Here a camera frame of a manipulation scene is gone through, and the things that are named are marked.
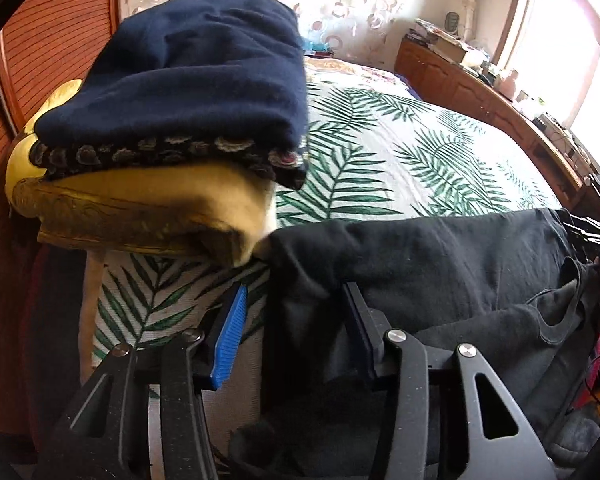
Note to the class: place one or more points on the yellow folded blanket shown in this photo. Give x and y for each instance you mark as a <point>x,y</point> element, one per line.
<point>155,210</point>

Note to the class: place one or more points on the black printed t-shirt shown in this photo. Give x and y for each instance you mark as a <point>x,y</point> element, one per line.
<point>430,270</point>

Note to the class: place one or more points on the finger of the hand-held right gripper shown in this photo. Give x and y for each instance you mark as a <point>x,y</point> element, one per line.
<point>582,230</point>

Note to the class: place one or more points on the pink bottle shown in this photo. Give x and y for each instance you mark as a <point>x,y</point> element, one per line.
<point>512,80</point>

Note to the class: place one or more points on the window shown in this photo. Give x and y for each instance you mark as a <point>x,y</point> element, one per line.
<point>560,35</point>

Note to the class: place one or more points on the small grey fan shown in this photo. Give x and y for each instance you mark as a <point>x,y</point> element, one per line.
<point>451,21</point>

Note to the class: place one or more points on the yellow plush toy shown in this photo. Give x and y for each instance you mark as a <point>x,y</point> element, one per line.
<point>27,155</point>

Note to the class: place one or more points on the navy folded garment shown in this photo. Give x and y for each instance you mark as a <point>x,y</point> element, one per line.
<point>195,80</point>

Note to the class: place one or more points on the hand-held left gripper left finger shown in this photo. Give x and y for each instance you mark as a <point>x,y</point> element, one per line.
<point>229,340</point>

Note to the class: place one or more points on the teal box by curtain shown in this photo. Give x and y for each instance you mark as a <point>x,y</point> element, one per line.
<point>316,47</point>

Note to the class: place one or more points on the cardboard box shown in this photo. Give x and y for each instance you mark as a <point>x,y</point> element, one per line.
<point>450,45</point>

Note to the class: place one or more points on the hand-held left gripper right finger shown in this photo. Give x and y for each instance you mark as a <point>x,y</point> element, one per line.
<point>362,332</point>

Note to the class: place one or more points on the long wooden cabinet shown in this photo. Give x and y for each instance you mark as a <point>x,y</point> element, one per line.
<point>480,100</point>

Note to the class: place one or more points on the floral quilt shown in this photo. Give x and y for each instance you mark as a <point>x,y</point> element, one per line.
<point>350,67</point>

